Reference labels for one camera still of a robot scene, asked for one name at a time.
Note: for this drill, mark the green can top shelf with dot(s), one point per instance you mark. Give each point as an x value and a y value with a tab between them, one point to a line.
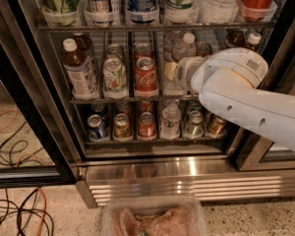
60	13

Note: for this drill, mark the white green can top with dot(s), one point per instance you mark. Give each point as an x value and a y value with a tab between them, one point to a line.
180	11

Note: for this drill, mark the red can bottom shelf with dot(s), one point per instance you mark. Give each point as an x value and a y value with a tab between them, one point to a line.
146	126

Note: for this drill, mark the water bottle shelf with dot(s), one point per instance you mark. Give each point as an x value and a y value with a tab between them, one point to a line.
218	11
170	122

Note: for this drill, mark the front left tea bottle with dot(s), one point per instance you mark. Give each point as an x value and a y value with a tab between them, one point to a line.
80	71

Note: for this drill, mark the rear red can bottom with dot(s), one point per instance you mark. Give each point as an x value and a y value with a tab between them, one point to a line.
145	106

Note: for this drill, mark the front right tea bottle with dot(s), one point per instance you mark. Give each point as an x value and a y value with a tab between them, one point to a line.
253	41

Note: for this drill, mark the silver green can bottom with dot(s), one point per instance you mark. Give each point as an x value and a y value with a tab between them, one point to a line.
193	126

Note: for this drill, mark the clear water bottle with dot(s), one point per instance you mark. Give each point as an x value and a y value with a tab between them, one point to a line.
184	47
169	41

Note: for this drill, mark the tea bottle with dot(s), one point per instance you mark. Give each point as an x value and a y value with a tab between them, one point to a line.
84	42
235	38
80	71
253	41

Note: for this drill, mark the blue can top shelf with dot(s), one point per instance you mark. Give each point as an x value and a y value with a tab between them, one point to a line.
142	11

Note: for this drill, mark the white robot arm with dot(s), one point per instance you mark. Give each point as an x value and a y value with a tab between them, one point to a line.
227	84

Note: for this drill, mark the rear right tea bottle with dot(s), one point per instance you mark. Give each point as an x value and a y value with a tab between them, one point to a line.
235	38

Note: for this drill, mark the rear white green can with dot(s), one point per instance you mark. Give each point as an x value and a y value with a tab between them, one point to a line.
115	51

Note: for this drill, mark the rear orange soda can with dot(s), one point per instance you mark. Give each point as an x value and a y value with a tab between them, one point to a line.
203	49

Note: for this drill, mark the blue silver energy can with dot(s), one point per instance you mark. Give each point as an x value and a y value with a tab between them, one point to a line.
100	11

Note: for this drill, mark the clear rear water bottle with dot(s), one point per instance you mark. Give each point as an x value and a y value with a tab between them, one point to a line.
169	41

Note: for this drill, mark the clear front water bottle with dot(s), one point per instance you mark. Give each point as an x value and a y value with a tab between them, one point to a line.
184	47

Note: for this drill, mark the glass fridge door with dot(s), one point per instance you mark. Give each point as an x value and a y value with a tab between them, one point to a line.
258	153
31	149

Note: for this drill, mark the red cola can middle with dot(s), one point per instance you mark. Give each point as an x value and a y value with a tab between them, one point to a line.
145	77

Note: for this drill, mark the blue can shelf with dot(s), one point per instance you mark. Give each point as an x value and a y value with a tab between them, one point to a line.
142	11
97	129

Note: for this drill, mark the blue can bottom shelf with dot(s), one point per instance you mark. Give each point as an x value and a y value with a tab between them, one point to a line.
97	129

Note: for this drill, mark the glass fridge door right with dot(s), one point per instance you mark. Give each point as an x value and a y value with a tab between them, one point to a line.
258	153

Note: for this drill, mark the rear blue can bottom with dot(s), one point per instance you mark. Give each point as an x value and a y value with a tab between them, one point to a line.
102	110

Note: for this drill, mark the gold can bottom shelf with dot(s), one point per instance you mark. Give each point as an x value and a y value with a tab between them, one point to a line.
122	126

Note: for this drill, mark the rear red cola can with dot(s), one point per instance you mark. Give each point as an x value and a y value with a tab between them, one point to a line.
143	50

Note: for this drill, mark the glass fridge door left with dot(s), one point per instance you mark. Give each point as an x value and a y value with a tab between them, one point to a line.
31	149

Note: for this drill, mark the rear silver can bottom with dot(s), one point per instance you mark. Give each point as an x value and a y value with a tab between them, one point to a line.
193	105

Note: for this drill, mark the rear left tea bottle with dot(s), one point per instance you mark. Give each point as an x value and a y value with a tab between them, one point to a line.
84	42

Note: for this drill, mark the orange can bottom right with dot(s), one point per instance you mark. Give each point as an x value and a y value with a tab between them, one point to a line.
215	127

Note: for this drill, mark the clear plastic container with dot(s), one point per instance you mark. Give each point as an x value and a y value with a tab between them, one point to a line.
171	215

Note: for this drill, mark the water bottle top shelf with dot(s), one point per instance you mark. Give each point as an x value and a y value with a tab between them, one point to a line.
218	11

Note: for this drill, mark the water bottle bottom shelf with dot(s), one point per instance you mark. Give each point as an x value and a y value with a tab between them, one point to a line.
170	122

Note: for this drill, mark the stainless steel fridge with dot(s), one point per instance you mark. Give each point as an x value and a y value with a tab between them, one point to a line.
108	169

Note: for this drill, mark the rear gold can bottom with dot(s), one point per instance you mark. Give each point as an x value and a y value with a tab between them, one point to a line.
123	107

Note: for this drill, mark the white green soda can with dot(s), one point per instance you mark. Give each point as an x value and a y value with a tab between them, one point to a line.
115	78

